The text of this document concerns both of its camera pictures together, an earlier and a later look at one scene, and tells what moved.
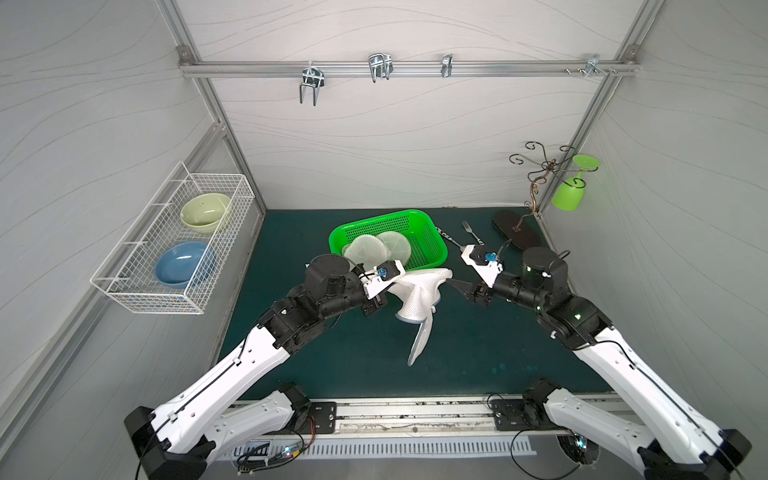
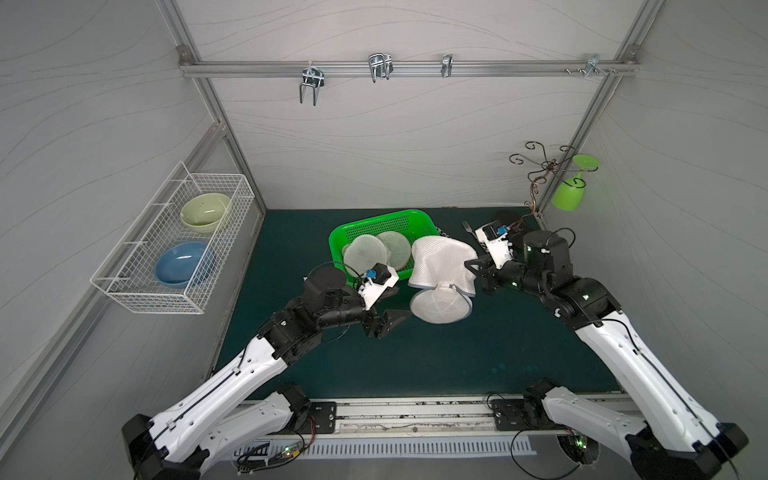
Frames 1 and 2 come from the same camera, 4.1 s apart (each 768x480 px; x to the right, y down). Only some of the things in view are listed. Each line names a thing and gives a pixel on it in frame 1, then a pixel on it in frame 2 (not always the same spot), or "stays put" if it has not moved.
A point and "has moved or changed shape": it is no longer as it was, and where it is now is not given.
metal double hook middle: (380, 66) stays put
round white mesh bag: (399, 248) stays put
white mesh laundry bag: (422, 285) has moved or changed shape
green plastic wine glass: (569, 195) stays put
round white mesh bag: (368, 250) stays put
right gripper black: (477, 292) → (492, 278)
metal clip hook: (447, 65) stays put
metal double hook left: (313, 77) stays put
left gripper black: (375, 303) → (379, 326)
